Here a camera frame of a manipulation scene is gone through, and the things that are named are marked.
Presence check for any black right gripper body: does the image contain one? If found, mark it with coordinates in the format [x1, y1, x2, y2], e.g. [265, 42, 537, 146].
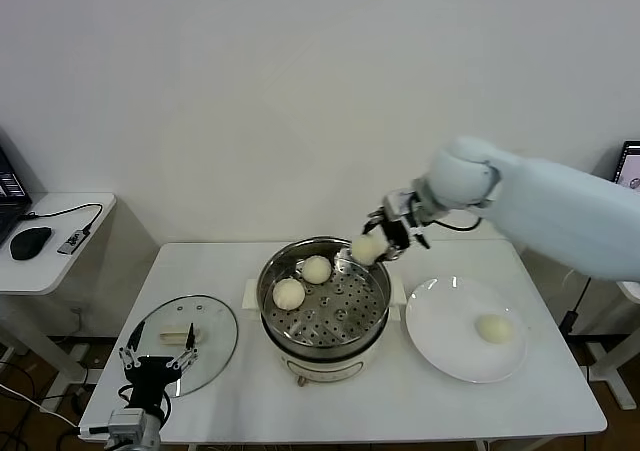
[383, 218, 412, 251]

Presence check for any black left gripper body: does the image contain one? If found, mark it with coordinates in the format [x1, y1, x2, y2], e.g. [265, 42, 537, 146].
[124, 356, 183, 407]

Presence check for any silver black-tipped left gripper finger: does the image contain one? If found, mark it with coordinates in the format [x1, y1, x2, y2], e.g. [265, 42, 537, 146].
[118, 320, 147, 370]
[168, 322, 200, 372]

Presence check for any white steamed baozi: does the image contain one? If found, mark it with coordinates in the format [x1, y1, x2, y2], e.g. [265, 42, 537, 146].
[351, 234, 384, 265]
[474, 313, 515, 345]
[272, 278, 306, 311]
[300, 255, 333, 285]

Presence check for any round glass pot lid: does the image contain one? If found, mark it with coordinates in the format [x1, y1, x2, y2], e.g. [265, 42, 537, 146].
[124, 294, 240, 398]

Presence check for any stainless steel steamer basket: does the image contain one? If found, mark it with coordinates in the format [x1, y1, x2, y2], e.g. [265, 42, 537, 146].
[257, 237, 393, 351]

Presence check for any round white plate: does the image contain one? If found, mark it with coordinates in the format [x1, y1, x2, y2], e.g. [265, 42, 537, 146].
[404, 275, 529, 384]

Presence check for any white side desk with mouse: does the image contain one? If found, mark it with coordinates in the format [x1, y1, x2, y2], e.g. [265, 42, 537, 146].
[0, 192, 119, 390]

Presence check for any cream electric cooker base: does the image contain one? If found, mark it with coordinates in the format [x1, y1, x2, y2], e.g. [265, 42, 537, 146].
[242, 274, 407, 388]

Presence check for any black computer mouse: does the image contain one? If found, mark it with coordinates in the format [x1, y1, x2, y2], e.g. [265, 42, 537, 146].
[9, 225, 54, 261]

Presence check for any black laptop with dark screen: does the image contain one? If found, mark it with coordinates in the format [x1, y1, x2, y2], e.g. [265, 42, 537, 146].
[0, 128, 34, 248]

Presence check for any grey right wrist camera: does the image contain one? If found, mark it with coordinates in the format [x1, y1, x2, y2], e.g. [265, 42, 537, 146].
[383, 189, 431, 250]

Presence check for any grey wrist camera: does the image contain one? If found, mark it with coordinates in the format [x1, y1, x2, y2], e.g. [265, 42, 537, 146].
[79, 409, 146, 437]
[383, 189, 431, 250]

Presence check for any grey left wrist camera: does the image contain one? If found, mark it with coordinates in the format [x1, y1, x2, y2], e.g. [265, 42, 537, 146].
[79, 409, 146, 437]

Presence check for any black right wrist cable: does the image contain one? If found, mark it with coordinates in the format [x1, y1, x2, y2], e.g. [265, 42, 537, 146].
[432, 214, 485, 232]

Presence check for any grey usb adapter with cable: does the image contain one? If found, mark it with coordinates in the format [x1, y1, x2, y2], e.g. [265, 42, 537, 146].
[23, 201, 105, 257]

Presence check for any black power cable with adapter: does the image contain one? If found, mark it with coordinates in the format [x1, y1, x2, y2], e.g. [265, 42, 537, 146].
[558, 270, 594, 335]

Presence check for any grey laptop showing camera views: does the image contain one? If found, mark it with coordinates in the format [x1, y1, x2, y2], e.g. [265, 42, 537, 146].
[613, 140, 640, 192]

